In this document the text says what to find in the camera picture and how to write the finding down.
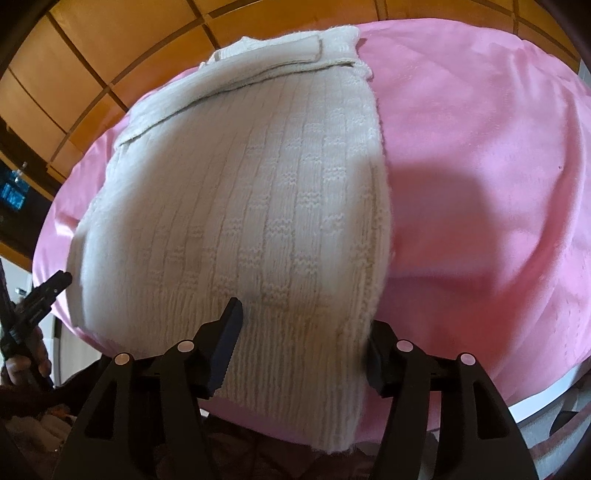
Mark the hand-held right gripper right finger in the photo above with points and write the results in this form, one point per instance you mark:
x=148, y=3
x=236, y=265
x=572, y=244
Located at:
x=381, y=364

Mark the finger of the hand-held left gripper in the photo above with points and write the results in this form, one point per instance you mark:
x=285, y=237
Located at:
x=48, y=293

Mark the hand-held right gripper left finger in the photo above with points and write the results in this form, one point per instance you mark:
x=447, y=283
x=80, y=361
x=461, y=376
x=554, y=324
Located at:
x=231, y=337

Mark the white knit sweater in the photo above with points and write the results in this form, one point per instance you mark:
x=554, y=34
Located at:
x=231, y=207

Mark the person's left hand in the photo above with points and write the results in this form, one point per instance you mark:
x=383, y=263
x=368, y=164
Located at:
x=16, y=371

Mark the dark glass cabinet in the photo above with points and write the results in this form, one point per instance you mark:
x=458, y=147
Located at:
x=14, y=194

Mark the person's dark clothing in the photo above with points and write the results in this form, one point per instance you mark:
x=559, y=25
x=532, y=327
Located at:
x=272, y=461

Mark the pink bed sheet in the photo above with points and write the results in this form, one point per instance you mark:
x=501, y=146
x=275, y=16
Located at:
x=461, y=184

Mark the wooden wardrobe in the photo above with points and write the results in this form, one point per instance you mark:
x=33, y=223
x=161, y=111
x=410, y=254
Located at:
x=115, y=41

